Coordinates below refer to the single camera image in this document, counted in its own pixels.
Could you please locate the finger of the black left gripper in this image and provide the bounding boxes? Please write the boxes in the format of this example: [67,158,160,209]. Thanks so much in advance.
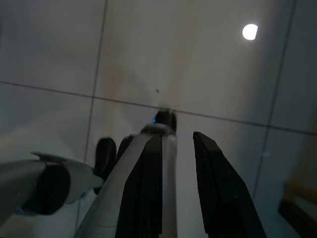
[115,134,136,164]
[95,137,117,181]

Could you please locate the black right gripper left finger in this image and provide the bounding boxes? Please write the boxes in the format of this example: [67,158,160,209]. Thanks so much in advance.
[115,133,163,238]

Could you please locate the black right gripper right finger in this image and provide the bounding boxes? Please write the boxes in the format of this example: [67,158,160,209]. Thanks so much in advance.
[193,131,267,238]

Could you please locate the dark brown wooden furniture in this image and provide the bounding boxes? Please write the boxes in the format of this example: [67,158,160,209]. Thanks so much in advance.
[277,180,317,238]

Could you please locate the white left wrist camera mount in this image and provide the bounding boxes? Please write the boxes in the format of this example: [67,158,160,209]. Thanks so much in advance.
[31,151,104,205]

